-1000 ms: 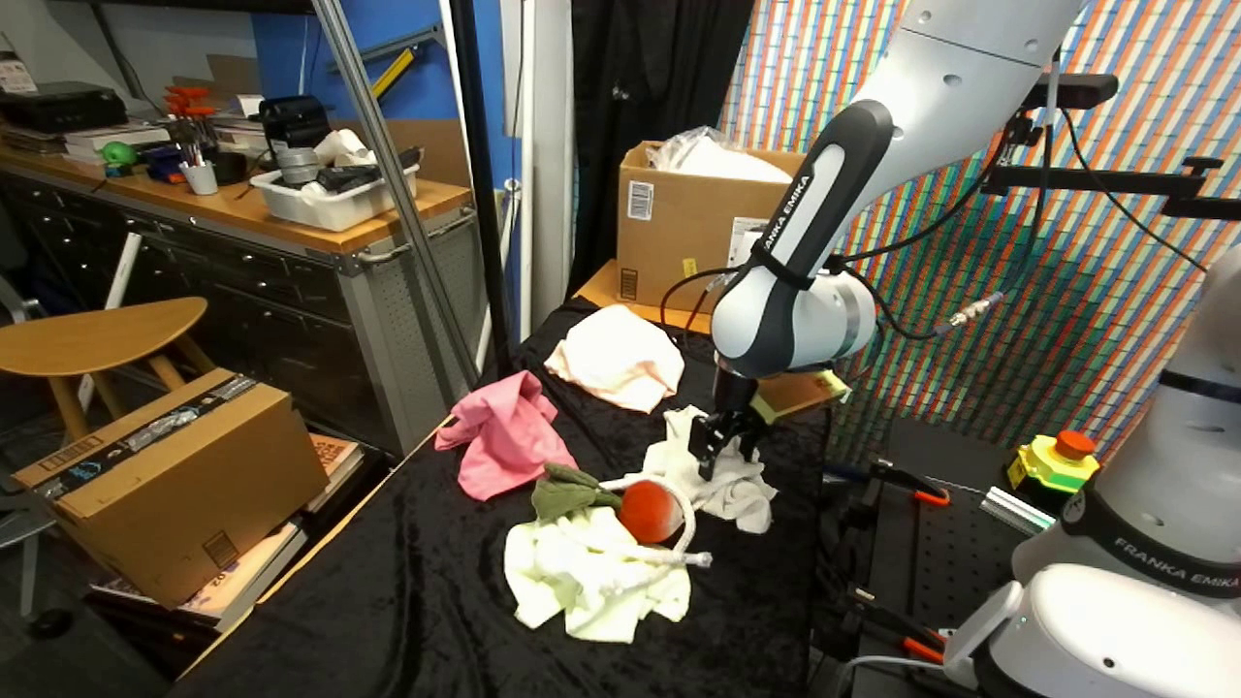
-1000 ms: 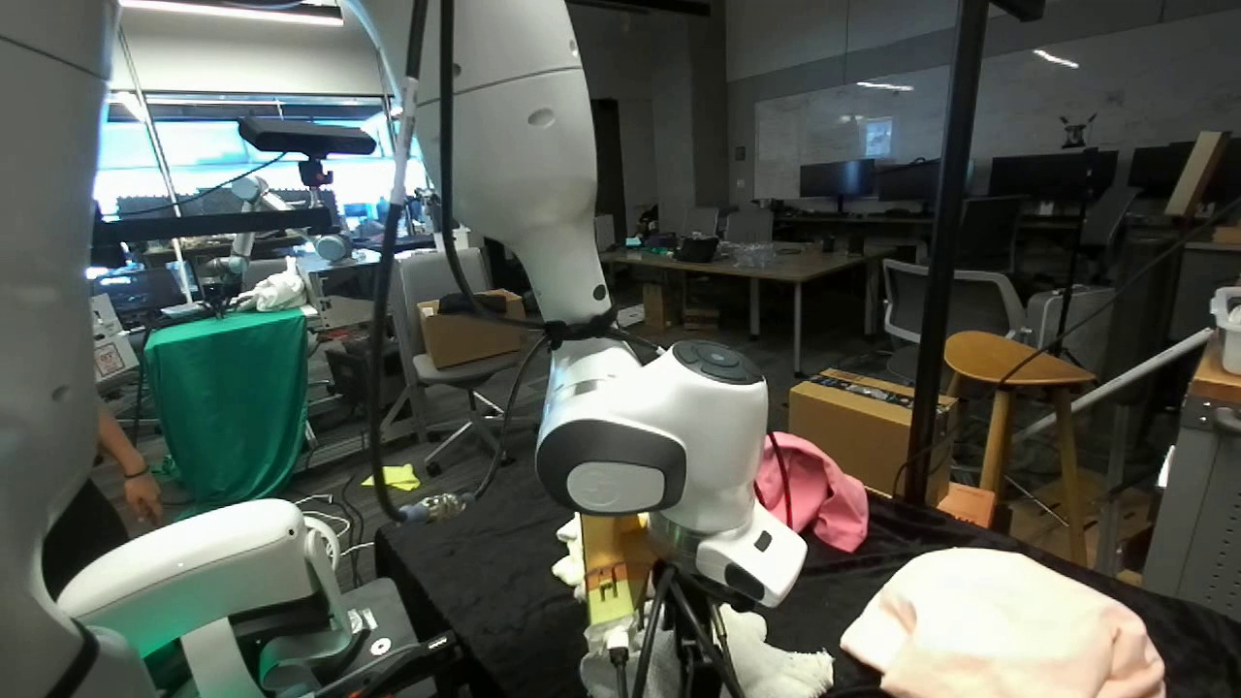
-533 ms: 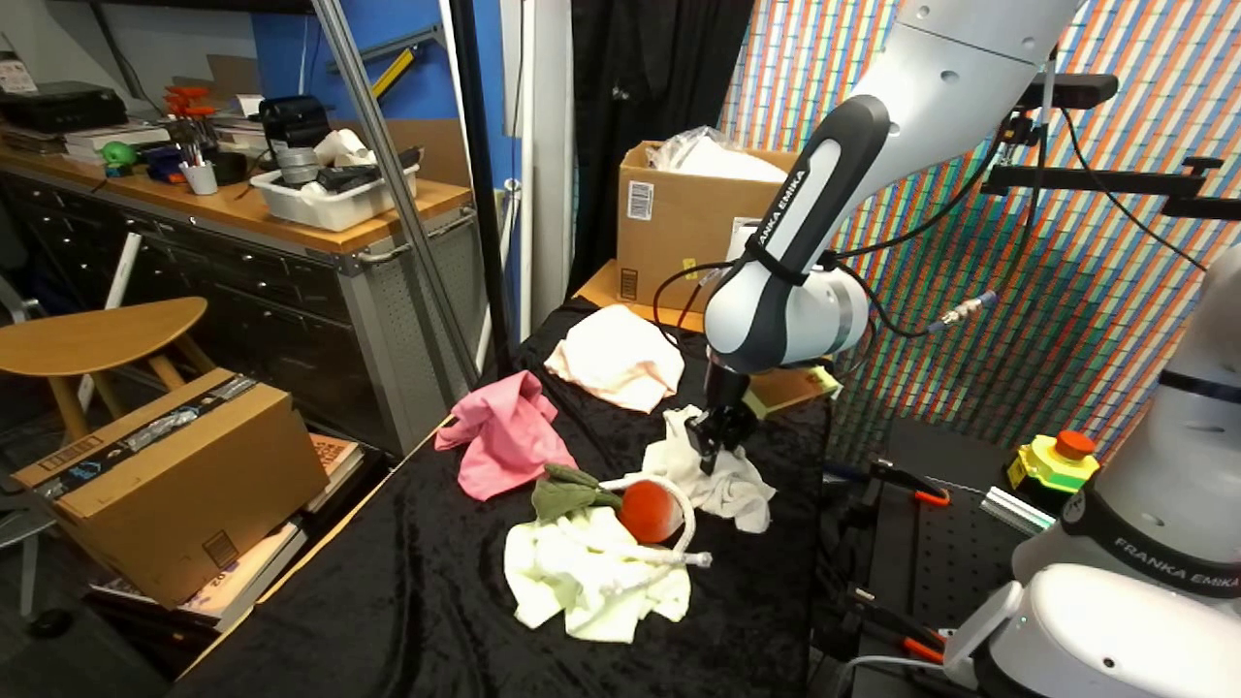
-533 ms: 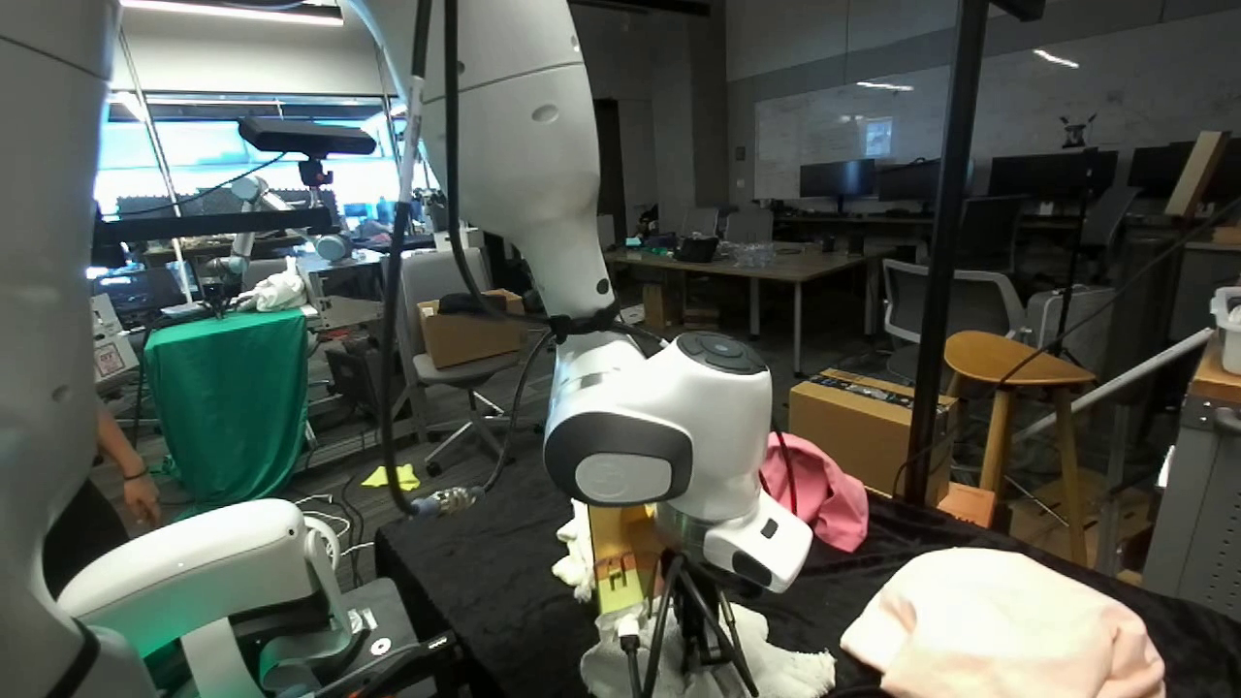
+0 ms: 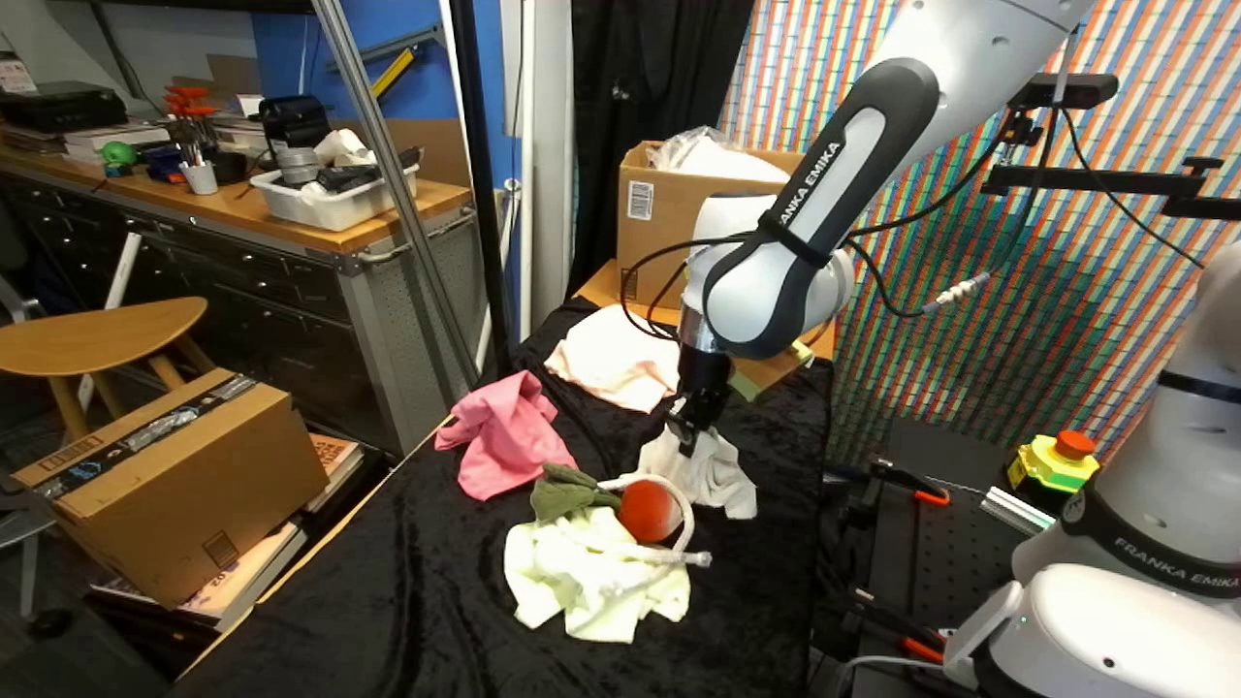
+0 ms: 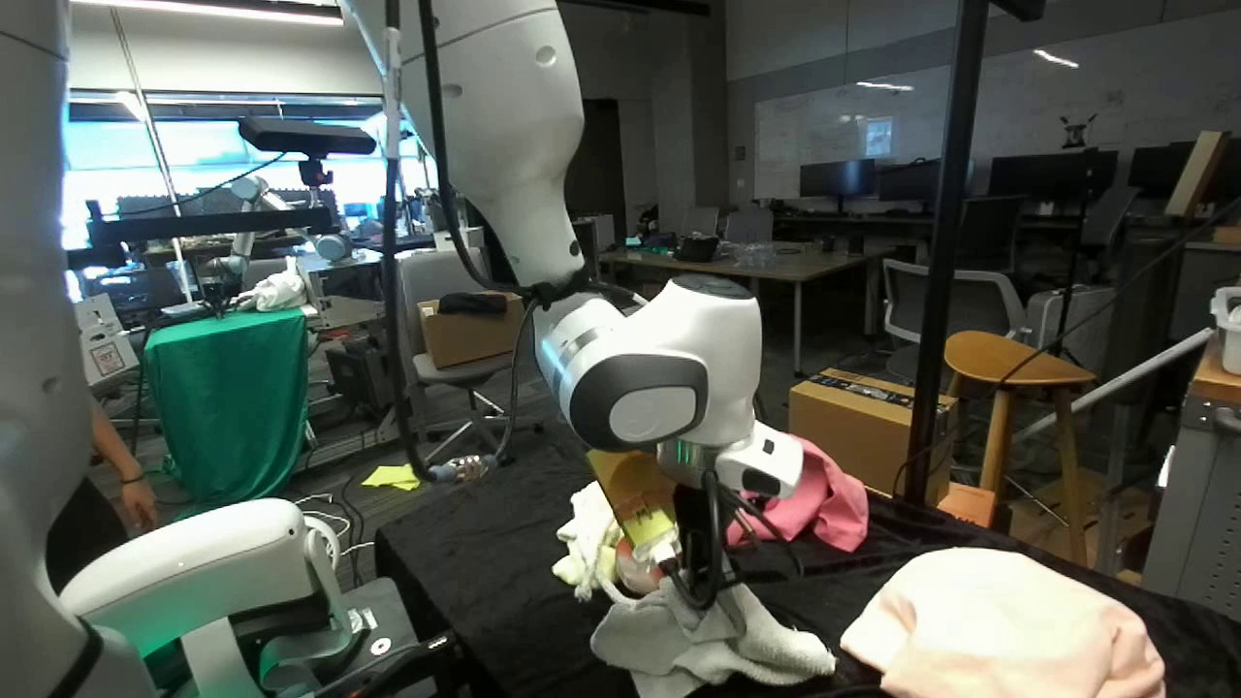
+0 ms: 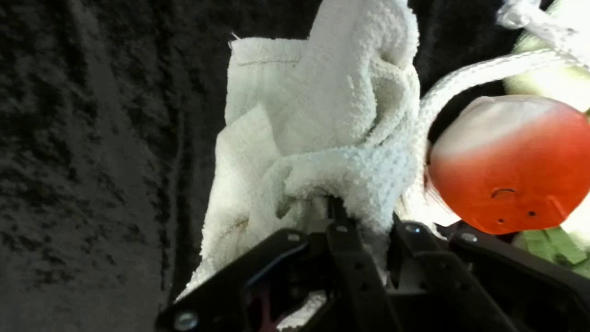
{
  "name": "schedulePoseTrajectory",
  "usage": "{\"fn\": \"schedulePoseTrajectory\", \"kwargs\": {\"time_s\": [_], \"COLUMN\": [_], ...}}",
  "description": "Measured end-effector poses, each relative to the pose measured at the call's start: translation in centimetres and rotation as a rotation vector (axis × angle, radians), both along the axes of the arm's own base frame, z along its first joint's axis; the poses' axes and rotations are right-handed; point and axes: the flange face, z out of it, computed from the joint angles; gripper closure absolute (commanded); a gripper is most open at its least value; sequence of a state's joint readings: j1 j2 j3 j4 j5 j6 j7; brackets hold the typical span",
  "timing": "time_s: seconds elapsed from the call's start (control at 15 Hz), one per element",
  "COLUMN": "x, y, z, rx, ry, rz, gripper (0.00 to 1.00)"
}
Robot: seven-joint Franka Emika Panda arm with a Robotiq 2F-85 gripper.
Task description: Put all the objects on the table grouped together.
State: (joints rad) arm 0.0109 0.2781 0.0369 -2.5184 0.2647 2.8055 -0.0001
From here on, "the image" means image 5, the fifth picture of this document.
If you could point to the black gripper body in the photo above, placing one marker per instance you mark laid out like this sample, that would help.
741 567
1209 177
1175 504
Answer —
706 381

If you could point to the pink cloth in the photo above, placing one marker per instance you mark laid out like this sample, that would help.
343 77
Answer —
497 430

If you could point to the large cream towel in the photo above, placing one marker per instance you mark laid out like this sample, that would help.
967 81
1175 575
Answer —
616 355

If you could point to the open labelled cardboard box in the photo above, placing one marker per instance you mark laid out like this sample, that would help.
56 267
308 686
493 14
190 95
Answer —
661 205

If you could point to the pale yellow cloth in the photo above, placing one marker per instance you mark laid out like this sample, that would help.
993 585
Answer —
583 585

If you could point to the black perforated breadboard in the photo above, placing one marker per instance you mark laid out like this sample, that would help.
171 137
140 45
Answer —
932 567

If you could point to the black curtain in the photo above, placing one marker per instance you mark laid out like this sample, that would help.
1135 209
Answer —
644 77

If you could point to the colourful patterned backdrop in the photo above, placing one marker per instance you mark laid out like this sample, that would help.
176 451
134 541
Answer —
1035 333

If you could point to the yellow emergency stop button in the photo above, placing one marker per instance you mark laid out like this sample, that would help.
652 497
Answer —
1053 464

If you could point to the slanted metal pole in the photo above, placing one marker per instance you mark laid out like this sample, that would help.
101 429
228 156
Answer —
400 193

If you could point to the white plastic bin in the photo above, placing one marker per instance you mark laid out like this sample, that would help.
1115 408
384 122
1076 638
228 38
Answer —
331 200

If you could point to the wooden workbench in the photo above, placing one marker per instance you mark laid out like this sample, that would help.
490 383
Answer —
259 244

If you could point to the black round helmet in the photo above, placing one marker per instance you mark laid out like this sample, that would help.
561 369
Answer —
295 128

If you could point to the blue panel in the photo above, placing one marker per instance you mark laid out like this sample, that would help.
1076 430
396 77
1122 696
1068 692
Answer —
335 50

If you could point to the large taped cardboard box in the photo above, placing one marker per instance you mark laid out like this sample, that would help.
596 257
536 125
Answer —
180 488

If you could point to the white cup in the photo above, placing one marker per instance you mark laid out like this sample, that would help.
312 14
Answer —
201 177

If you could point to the orange object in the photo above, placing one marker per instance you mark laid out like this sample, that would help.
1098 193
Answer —
190 103

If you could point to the wooden stool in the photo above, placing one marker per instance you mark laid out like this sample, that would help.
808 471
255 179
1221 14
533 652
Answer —
99 333

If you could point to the green object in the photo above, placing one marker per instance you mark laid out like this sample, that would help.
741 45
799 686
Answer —
117 156

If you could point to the black case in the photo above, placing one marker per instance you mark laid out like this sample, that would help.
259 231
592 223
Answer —
61 104

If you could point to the silver metal bracket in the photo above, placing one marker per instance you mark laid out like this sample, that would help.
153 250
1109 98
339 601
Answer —
1016 508

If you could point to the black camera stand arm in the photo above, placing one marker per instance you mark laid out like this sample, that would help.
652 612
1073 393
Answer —
1098 179

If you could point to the black camera bar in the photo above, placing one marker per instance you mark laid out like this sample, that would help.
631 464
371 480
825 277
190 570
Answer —
1080 86

